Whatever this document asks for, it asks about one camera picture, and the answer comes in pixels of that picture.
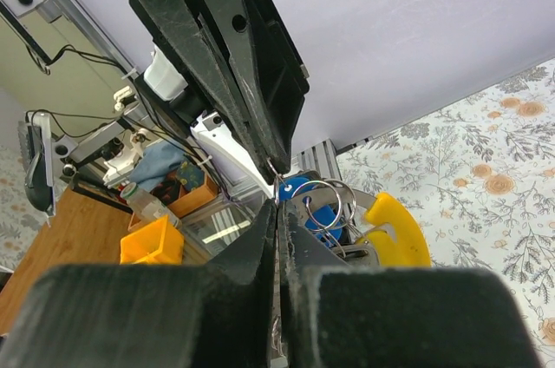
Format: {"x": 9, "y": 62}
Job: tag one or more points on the metal keyring hoop yellow handle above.
{"x": 390, "y": 229}

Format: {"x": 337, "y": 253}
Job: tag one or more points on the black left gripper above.
{"x": 241, "y": 57}

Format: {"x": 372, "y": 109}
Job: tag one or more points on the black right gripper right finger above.
{"x": 472, "y": 318}

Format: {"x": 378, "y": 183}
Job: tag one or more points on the yellow storage bin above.
{"x": 157, "y": 243}

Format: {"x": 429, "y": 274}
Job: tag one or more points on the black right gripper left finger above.
{"x": 214, "y": 315}

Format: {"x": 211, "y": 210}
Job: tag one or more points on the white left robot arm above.
{"x": 185, "y": 109}

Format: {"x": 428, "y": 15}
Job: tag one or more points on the wooden box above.
{"x": 147, "y": 207}

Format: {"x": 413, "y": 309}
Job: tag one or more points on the blue key tag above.
{"x": 318, "y": 203}

